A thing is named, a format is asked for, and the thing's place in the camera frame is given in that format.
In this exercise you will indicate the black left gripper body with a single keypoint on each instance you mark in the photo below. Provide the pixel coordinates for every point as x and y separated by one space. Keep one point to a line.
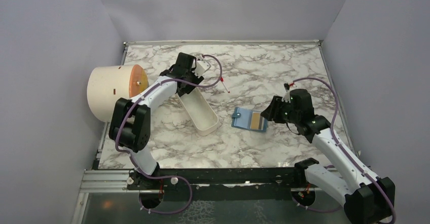
192 77

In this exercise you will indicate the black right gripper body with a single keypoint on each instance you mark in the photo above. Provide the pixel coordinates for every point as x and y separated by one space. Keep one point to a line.
287 114

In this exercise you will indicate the gold credit card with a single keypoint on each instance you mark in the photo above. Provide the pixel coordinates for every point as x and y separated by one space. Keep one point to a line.
256 121

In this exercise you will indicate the blue leather card holder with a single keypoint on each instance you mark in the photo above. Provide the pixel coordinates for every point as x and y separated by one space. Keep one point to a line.
241 119

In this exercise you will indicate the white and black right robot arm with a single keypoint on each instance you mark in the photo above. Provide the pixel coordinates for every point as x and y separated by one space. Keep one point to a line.
363 195

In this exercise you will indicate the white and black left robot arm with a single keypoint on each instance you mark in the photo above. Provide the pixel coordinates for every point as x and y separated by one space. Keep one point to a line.
130 126

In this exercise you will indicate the small red white pen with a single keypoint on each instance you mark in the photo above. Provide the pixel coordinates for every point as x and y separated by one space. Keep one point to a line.
224 85

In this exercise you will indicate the white oblong plastic tray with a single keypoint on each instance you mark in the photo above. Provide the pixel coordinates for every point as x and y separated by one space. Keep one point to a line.
203 117

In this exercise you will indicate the cream cylinder with orange disc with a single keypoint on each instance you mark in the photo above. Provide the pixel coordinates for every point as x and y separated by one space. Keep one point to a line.
109 83

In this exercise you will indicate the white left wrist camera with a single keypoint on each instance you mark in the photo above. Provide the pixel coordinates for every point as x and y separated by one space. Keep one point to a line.
201 67

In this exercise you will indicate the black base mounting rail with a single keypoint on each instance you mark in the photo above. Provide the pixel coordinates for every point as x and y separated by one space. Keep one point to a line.
220 184

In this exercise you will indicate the aluminium frame rail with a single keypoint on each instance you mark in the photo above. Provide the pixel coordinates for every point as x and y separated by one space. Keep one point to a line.
104 197

